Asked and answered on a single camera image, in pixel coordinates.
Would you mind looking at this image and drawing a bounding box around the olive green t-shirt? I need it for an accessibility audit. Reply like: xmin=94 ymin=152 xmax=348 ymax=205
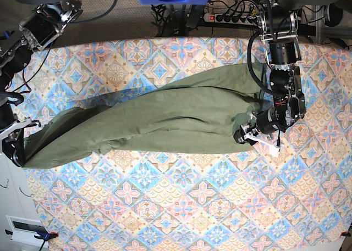
xmin=24 ymin=64 xmax=264 ymax=169

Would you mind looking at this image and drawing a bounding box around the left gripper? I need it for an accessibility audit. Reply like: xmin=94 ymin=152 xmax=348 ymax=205
xmin=233 ymin=112 xmax=281 ymax=147

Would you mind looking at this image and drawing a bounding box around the red clamp lower right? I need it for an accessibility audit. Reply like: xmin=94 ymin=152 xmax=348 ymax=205
xmin=340 ymin=231 xmax=351 ymax=237

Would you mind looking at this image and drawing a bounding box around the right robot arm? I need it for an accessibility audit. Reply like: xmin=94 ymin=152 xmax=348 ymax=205
xmin=1 ymin=0 xmax=82 ymax=167

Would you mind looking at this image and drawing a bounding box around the blue red clamp lower left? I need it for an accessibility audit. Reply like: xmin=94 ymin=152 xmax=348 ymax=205
xmin=5 ymin=230 xmax=58 ymax=250

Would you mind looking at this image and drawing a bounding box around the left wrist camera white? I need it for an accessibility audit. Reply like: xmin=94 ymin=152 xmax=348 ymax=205
xmin=269 ymin=146 xmax=280 ymax=158

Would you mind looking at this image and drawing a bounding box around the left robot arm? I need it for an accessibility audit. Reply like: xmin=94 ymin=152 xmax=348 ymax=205
xmin=234 ymin=0 xmax=336 ymax=145

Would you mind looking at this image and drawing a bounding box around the white floor outlet box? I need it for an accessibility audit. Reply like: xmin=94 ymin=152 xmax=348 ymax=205
xmin=5 ymin=215 xmax=47 ymax=247

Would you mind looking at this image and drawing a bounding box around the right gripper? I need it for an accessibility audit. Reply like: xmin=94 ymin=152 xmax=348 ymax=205
xmin=1 ymin=118 xmax=41 ymax=168

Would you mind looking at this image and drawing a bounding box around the white power strip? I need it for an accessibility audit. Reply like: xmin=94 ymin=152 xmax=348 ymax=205
xmin=203 ymin=13 xmax=257 ymax=25

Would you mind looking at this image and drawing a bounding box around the patterned tablecloth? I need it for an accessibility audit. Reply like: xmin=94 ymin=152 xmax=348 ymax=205
xmin=11 ymin=38 xmax=351 ymax=250

